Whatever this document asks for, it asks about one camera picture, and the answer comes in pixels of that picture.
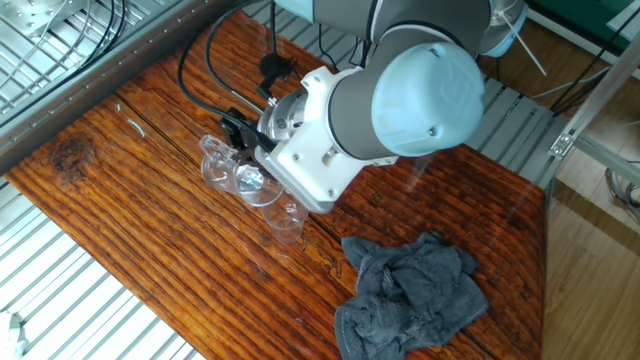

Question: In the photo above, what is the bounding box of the aluminium strut with bracket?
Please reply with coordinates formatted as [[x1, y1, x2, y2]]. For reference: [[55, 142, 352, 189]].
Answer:
[[547, 29, 640, 186]]

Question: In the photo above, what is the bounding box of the grey towel cloth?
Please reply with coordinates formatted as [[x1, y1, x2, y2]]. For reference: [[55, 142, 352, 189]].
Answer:
[[333, 230, 490, 360]]

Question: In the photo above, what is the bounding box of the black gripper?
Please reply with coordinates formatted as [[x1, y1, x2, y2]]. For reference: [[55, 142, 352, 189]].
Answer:
[[219, 107, 276, 154]]

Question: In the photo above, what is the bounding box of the white zip tie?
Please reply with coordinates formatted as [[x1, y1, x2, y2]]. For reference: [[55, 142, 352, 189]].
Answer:
[[499, 12, 547, 76]]

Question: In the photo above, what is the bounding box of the grey cable coil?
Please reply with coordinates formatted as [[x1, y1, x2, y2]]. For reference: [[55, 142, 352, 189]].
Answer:
[[604, 167, 640, 224]]

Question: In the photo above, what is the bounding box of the metal wire rack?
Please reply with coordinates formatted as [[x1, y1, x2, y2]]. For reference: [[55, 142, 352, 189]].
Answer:
[[0, 0, 126, 116]]

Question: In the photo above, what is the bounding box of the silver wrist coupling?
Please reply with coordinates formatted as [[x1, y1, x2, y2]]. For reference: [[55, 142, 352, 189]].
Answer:
[[257, 89, 309, 146]]

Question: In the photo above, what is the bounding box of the small clear plastic cup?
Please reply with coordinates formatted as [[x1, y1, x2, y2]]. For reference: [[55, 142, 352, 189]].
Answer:
[[261, 192, 311, 245]]

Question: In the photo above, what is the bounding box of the black cable bundle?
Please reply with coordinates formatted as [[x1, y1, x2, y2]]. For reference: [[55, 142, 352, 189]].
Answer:
[[177, 0, 381, 131]]

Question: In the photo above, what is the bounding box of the clear glass mug with handle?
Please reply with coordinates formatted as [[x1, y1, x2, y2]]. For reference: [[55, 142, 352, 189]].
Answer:
[[198, 133, 285, 208]]

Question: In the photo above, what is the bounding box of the black cable clip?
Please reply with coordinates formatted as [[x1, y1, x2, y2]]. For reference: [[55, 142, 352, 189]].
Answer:
[[258, 52, 296, 101]]

